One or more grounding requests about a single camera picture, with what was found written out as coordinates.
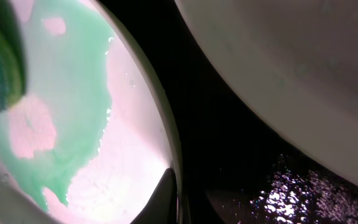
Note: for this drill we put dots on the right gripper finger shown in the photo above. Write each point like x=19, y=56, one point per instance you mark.
x=162, y=206

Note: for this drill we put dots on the round black tray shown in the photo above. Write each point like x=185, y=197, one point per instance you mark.
x=234, y=167

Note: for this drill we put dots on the mint green plate with stain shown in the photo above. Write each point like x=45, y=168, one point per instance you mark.
x=94, y=133

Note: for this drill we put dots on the green yellow sponge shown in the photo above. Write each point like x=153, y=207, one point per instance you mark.
x=13, y=79

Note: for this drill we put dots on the mint green rear plate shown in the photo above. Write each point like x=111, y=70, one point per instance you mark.
x=294, y=63

